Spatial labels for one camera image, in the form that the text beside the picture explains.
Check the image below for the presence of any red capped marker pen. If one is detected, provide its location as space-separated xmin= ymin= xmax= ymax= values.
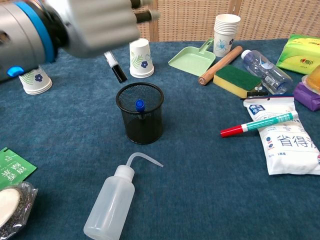
xmin=219 ymin=110 xmax=300 ymax=139

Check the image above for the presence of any upturned floral paper cup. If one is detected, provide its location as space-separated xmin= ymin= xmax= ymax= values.
xmin=18 ymin=64 xmax=53 ymax=96
xmin=128 ymin=38 xmax=155 ymax=79

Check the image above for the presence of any green tea sachet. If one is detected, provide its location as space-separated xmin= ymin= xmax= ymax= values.
xmin=0 ymin=146 xmax=38 ymax=191

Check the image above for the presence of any green tissue pack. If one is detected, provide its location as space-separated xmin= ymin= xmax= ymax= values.
xmin=275 ymin=33 xmax=320 ymax=76

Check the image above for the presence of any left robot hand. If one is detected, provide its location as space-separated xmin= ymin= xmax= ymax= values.
xmin=42 ymin=0 xmax=161 ymax=59

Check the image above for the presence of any clear plastic water bottle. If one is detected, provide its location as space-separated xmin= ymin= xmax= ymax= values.
xmin=240 ymin=49 xmax=294 ymax=96

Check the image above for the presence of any light green dustpan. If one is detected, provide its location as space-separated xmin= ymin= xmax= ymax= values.
xmin=167 ymin=37 xmax=217 ymax=77

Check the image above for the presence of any blue table cloth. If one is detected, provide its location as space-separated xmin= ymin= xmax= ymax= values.
xmin=0 ymin=37 xmax=320 ymax=240

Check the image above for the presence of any stack of paper cups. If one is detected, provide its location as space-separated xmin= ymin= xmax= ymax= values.
xmin=213 ymin=13 xmax=242 ymax=58

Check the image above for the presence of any black binder clip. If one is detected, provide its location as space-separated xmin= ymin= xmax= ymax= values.
xmin=246 ymin=86 xmax=269 ymax=98

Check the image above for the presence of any wooden rolling pin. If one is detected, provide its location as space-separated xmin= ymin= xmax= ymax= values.
xmin=197 ymin=45 xmax=244 ymax=87

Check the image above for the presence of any steel scourer in wrapper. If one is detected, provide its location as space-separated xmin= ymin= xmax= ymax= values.
xmin=0 ymin=180 xmax=39 ymax=239

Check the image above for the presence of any black round bowl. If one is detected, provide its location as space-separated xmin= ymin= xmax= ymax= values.
xmin=115 ymin=82 xmax=165 ymax=145

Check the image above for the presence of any black capped marker pen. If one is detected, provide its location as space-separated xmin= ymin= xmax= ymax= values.
xmin=103 ymin=49 xmax=129 ymax=84

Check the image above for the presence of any blue marker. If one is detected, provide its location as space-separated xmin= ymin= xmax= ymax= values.
xmin=134 ymin=99 xmax=147 ymax=119

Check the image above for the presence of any green and yellow sponge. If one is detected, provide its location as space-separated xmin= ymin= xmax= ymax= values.
xmin=212 ymin=64 xmax=263 ymax=99

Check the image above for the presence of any woven wooden folding screen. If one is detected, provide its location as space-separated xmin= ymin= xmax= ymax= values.
xmin=134 ymin=0 xmax=320 ymax=43

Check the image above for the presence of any purple packet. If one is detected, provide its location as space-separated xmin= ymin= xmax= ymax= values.
xmin=292 ymin=82 xmax=320 ymax=112

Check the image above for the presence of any translucent wash bottle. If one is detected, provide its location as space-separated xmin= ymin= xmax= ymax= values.
xmin=82 ymin=152 xmax=165 ymax=240

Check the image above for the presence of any white printed refill bag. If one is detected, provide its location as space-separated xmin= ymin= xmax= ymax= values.
xmin=242 ymin=95 xmax=320 ymax=176

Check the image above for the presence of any orange jelly cup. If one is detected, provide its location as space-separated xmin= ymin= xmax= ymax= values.
xmin=300 ymin=65 xmax=320 ymax=95

